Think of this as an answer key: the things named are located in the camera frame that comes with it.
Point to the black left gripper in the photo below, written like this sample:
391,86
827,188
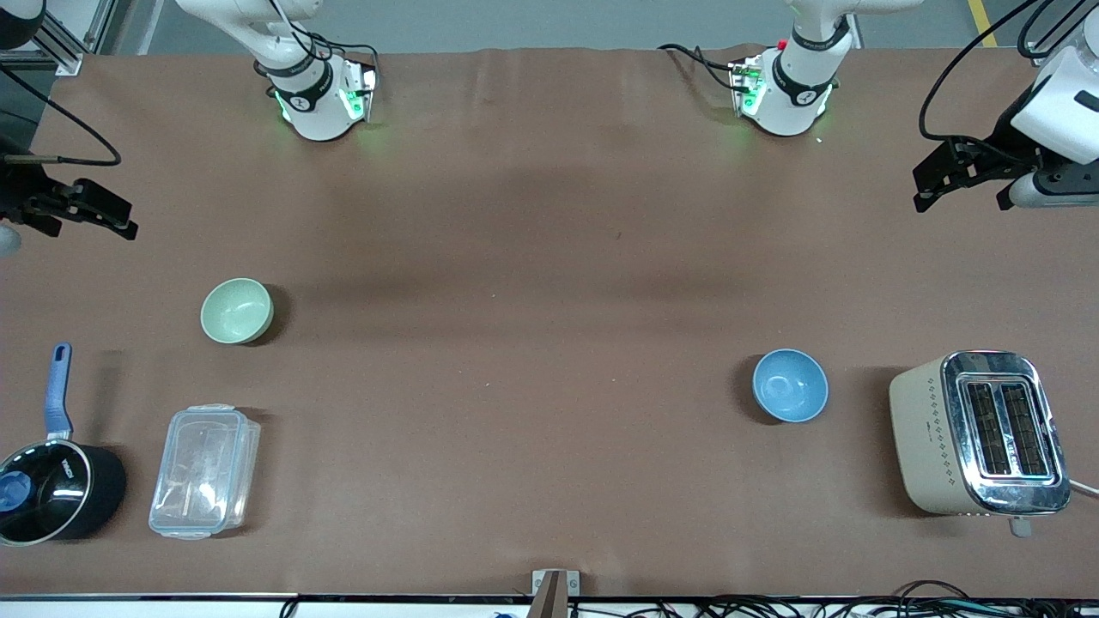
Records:
1010,140

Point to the beige chrome toaster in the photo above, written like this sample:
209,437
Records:
979,433

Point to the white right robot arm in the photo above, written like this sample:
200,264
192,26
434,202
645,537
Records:
313,112

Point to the green bowl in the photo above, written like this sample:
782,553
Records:
236,311

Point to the blue bowl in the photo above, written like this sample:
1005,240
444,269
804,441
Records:
790,384

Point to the aluminium frame profile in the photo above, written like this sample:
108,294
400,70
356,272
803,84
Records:
73,39

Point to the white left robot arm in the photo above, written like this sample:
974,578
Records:
798,86

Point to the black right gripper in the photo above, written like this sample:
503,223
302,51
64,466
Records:
19,190

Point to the metal table edge bracket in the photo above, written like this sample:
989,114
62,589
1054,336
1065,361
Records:
555,592

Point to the clear plastic lidded container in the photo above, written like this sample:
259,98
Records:
204,472

